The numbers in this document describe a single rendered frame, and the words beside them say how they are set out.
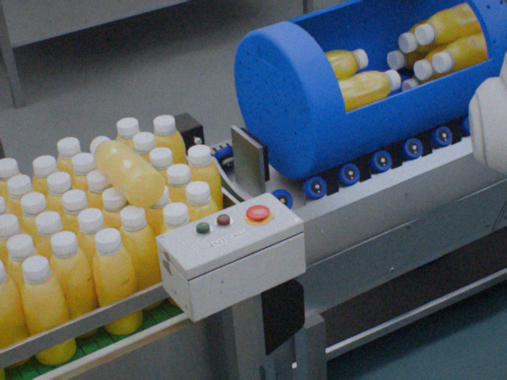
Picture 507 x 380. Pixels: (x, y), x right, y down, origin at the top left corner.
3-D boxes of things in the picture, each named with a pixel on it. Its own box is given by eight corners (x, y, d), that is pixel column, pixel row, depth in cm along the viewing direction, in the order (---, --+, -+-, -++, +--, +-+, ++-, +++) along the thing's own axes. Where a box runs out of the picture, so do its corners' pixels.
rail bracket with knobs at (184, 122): (213, 172, 192) (207, 127, 186) (181, 184, 189) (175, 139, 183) (189, 151, 199) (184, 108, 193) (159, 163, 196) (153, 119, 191)
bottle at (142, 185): (154, 163, 147) (109, 124, 159) (121, 191, 146) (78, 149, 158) (173, 190, 152) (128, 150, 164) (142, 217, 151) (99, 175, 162)
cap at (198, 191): (212, 200, 154) (211, 191, 153) (188, 204, 154) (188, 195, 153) (207, 188, 157) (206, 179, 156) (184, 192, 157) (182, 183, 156)
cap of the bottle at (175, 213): (170, 228, 148) (170, 219, 147) (159, 216, 151) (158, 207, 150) (192, 219, 150) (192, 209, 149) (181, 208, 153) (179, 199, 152)
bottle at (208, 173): (210, 248, 170) (201, 172, 161) (183, 236, 174) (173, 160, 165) (234, 230, 174) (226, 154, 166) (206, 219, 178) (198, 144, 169)
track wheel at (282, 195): (288, 185, 170) (284, 186, 172) (267, 193, 168) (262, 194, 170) (298, 207, 170) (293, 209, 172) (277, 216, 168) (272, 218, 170)
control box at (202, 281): (306, 273, 147) (304, 219, 141) (193, 323, 138) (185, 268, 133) (271, 242, 154) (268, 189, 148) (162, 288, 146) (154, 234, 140)
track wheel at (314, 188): (323, 170, 173) (318, 173, 175) (302, 179, 171) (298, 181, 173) (332, 194, 173) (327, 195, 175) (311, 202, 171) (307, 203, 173)
